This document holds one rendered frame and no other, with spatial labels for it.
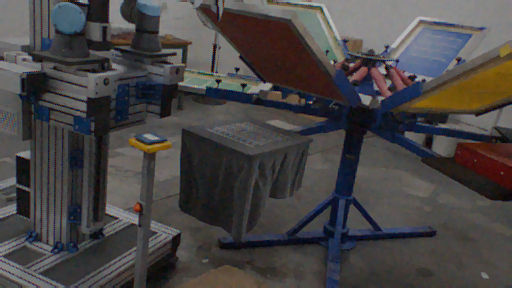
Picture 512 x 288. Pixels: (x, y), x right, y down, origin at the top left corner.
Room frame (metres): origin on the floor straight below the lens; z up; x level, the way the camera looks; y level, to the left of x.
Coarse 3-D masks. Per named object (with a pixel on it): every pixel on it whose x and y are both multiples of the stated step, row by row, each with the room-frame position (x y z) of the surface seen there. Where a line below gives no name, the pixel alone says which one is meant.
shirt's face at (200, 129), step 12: (228, 120) 2.52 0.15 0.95; (240, 120) 2.56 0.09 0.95; (252, 120) 2.59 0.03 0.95; (204, 132) 2.25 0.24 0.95; (276, 132) 2.42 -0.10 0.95; (288, 132) 2.45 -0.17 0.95; (228, 144) 2.12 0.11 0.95; (240, 144) 2.14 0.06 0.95; (264, 144) 2.19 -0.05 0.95; (276, 144) 2.21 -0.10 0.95; (288, 144) 2.24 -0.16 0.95
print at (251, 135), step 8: (208, 128) 2.32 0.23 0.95; (216, 128) 2.34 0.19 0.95; (224, 128) 2.36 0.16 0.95; (232, 128) 2.38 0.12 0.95; (240, 128) 2.40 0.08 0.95; (248, 128) 2.42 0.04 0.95; (256, 128) 2.44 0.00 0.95; (264, 128) 2.46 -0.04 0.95; (224, 136) 2.23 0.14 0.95; (232, 136) 2.25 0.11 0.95; (240, 136) 2.26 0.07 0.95; (248, 136) 2.28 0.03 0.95; (256, 136) 2.30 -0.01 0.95; (264, 136) 2.32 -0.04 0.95; (272, 136) 2.34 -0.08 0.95; (280, 136) 2.36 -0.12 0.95; (248, 144) 2.16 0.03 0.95; (256, 144) 2.17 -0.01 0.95
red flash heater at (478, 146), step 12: (468, 144) 2.08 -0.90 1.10; (480, 144) 2.11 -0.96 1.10; (492, 144) 2.14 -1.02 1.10; (504, 144) 2.16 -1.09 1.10; (456, 156) 2.09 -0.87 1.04; (468, 156) 2.02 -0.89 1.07; (480, 156) 1.97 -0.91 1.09; (492, 156) 1.94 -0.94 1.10; (504, 156) 1.96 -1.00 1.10; (468, 168) 2.01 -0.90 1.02; (480, 168) 1.96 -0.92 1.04; (492, 168) 1.90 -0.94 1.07; (504, 168) 1.86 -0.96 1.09; (492, 180) 1.89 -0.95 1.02; (504, 180) 1.85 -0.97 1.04
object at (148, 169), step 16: (128, 144) 2.00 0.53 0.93; (144, 144) 1.95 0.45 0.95; (160, 144) 1.98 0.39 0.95; (144, 160) 2.00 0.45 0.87; (144, 176) 2.00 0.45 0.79; (144, 192) 1.99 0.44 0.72; (144, 208) 1.98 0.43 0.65; (144, 224) 1.99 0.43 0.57; (144, 240) 1.99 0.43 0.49; (144, 256) 2.00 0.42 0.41; (144, 272) 2.00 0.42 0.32
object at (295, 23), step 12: (192, 0) 2.34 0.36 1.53; (204, 0) 2.30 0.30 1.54; (228, 0) 2.23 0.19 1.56; (240, 12) 2.18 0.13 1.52; (252, 12) 2.12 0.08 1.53; (264, 12) 2.09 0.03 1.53; (276, 12) 2.05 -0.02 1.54; (288, 12) 2.02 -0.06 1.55; (288, 24) 2.05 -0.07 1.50; (300, 24) 2.06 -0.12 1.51; (300, 36) 2.09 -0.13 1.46; (312, 48) 2.15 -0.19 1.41; (324, 60) 2.24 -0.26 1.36; (324, 72) 2.31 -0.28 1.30; (336, 72) 2.33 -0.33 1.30; (276, 84) 2.82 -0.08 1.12; (324, 96) 2.60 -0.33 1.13
